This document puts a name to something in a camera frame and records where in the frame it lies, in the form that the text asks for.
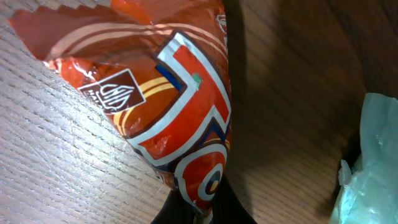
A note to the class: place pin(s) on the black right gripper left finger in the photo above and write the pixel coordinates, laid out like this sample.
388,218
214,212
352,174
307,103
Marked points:
175,211

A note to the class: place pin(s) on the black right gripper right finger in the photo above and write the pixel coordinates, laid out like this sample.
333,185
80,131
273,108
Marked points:
227,209

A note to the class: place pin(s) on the red brown chocolate bar wrapper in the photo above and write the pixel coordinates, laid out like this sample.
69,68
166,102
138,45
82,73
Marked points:
159,72

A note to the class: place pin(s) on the mint green wipes pack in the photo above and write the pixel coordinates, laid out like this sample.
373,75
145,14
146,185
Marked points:
368,192

